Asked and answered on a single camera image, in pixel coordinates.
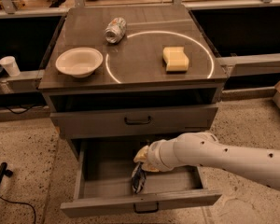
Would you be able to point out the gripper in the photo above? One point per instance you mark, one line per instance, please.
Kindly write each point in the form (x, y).
(154, 155)

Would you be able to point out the blue chip bag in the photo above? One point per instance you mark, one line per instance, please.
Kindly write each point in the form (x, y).
(138, 178)

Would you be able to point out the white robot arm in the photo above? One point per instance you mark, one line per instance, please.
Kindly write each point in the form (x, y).
(203, 149)

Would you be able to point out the open grey middle drawer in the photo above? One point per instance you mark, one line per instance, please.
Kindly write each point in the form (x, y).
(104, 180)

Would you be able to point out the closed grey upper drawer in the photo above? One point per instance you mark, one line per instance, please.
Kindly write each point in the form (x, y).
(108, 123)

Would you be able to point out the grey drawer cabinet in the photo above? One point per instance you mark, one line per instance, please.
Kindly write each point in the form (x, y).
(133, 73)

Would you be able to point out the yellow sponge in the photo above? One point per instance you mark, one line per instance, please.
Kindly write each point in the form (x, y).
(175, 58)

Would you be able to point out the white bowl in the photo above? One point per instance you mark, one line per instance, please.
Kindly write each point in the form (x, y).
(79, 62)

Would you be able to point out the crushed soda can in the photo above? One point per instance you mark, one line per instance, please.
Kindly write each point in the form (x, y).
(115, 30)

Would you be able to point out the white paper cup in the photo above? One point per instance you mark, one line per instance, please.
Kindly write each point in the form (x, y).
(10, 65)

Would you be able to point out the black upper drawer handle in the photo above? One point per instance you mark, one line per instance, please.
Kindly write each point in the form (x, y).
(145, 121)

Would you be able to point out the black drawer handle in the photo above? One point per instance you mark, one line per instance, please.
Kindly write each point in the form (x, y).
(145, 121)
(146, 208)

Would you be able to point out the black middle drawer handle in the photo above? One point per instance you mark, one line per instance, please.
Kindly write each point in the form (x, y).
(146, 208)

